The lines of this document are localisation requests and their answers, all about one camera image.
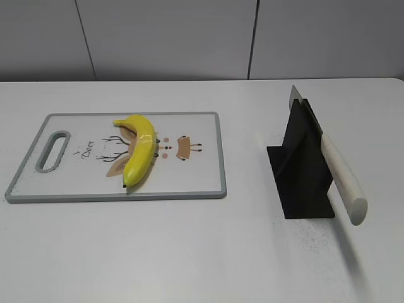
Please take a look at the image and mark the white grey-rimmed cutting board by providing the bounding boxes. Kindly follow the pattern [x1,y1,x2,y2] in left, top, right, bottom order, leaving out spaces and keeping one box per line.
[5,112,227,203]

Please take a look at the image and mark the white-handled kitchen knife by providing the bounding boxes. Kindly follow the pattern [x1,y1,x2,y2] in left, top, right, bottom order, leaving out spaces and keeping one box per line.
[289,86,368,226]

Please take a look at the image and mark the yellow plastic banana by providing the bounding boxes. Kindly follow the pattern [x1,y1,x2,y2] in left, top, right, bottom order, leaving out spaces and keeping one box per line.
[113,115,157,187]

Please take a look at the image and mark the black knife stand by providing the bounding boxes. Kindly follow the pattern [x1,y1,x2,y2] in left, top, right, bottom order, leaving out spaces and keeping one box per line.
[266,99,335,219]

